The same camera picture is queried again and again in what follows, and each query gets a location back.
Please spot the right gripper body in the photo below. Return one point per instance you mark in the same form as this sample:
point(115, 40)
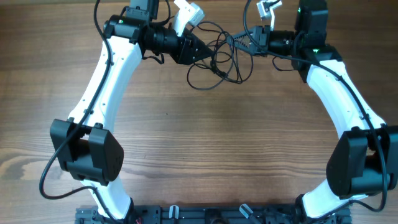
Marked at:
point(260, 41)

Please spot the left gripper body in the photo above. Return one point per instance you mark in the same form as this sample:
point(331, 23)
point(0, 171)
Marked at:
point(183, 49)

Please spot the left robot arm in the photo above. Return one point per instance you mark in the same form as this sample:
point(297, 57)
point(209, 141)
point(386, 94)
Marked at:
point(84, 143)

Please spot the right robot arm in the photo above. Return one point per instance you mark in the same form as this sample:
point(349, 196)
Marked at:
point(364, 161)

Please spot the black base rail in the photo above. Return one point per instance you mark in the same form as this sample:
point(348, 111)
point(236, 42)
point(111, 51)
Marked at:
point(277, 213)

